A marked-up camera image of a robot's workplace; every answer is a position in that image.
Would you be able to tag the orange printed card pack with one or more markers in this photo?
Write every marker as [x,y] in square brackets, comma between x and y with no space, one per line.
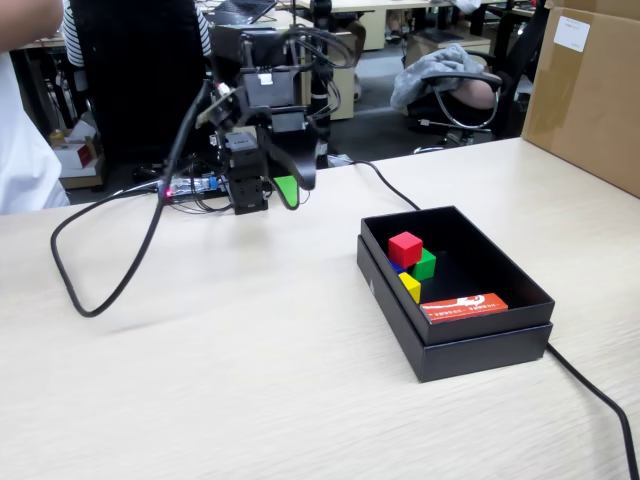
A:
[465,307]

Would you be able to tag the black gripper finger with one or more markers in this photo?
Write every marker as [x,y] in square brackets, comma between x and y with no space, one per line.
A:
[287,160]
[289,192]

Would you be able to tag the person bare forearm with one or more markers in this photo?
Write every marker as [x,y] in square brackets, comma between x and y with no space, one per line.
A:
[25,22]

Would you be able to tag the chrome armrest office chair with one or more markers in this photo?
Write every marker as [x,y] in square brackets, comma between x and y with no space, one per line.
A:
[470,127]

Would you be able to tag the blue wooden cube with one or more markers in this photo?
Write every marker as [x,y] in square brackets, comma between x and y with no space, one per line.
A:
[396,266]

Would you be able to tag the beige side cabinet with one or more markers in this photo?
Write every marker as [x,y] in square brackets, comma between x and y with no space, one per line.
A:
[347,95]

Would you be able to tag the small red white carton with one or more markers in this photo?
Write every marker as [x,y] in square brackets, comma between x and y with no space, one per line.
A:
[77,152]

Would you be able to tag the open black laptop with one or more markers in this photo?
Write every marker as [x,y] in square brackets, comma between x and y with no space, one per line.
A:
[245,10]

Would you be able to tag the person torso white shirt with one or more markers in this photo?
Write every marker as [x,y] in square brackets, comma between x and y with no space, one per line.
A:
[25,150]

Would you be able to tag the person in striped shirt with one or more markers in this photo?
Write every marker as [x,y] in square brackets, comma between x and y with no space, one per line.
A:
[74,35]

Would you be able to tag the yellow wooden cube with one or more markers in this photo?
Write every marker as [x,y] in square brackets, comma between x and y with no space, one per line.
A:
[410,287]

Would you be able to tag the black mesh office chair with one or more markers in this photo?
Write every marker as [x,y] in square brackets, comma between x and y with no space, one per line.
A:
[145,75]

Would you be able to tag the bare wrist camera board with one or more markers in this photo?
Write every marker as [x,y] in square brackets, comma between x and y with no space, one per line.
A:
[215,107]

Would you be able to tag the green wooden cube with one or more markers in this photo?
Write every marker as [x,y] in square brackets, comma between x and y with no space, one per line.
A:
[426,265]

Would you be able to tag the black cardboard box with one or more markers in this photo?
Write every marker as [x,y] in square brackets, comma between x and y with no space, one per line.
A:
[465,357]

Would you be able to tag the black vertical pole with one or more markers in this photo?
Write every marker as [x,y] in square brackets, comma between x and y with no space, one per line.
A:
[321,12]

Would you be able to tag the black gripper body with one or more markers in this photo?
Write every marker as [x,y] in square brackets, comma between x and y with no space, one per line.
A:
[270,92]

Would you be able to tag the large brown cardboard box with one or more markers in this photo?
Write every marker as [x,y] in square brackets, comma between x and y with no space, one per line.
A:
[585,90]

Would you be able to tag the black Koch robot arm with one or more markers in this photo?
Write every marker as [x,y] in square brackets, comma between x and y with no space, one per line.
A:
[247,185]

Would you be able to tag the robot controller circuit board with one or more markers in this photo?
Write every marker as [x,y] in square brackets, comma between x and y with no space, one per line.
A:
[192,186]

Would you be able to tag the grey crumpled cloth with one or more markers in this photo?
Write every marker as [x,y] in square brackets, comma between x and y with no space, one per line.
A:
[435,70]

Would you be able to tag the red wooden cube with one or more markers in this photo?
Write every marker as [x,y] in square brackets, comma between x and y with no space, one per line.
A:
[405,249]

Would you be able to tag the black power strip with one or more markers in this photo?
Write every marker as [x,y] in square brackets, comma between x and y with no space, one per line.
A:
[200,200]

